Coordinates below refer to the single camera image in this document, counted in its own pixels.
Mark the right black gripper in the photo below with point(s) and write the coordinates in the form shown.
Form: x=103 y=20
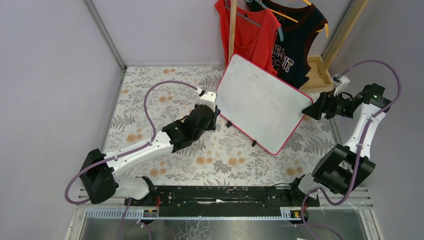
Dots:
x=325 y=105

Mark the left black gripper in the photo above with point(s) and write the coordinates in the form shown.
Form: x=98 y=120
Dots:
x=212 y=118

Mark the pink framed whiteboard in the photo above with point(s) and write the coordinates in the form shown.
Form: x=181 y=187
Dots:
x=263 y=107

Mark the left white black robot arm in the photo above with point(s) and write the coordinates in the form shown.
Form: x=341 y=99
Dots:
x=102 y=174

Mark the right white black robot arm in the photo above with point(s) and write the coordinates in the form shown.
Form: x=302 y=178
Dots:
x=346 y=165

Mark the wooden clothes rack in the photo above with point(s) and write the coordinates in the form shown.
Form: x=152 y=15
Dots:
x=319 y=76

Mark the floral patterned tablecloth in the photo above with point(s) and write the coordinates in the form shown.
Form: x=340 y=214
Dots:
x=152 y=97

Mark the dark navy basketball jersey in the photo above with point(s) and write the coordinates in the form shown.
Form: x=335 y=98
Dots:
x=290 y=56

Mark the red tank top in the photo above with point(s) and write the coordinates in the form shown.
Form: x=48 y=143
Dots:
x=254 y=36

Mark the yellow clothes hanger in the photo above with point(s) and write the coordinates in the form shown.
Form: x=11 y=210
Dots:
x=292 y=18

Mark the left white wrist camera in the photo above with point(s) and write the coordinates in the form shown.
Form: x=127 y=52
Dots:
x=207 y=97

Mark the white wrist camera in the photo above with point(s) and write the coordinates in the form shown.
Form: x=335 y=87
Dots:
x=340 y=83
x=207 y=97

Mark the wire whiteboard stand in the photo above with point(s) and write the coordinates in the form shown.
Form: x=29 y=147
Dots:
x=230 y=124

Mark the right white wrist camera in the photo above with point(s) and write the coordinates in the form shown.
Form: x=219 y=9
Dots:
x=340 y=83

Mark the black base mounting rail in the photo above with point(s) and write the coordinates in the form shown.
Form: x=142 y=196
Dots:
x=223 y=201

